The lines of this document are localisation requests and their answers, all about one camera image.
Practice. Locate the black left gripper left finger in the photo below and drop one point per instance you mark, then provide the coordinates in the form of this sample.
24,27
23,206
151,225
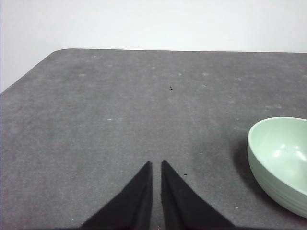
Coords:
134,206

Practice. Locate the green ribbed bowl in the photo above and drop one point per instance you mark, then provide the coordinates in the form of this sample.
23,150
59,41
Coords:
275,167

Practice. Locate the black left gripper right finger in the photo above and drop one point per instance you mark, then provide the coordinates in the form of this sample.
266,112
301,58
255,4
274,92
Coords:
182,208

